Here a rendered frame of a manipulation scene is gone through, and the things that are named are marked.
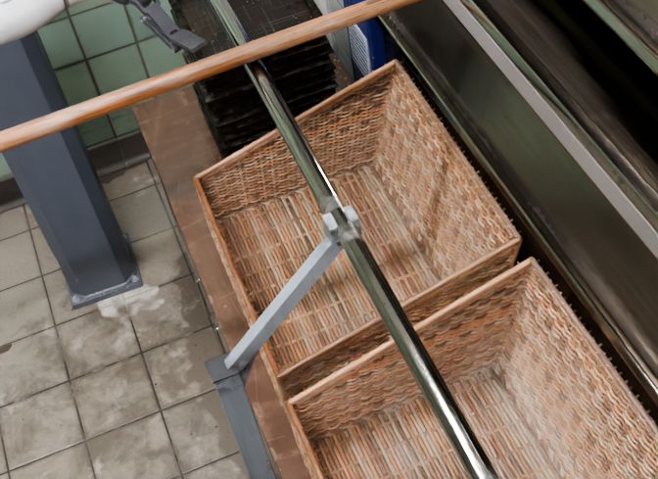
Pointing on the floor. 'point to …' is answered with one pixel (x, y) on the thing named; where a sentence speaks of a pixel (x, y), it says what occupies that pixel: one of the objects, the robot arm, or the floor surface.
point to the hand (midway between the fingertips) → (180, 8)
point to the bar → (316, 178)
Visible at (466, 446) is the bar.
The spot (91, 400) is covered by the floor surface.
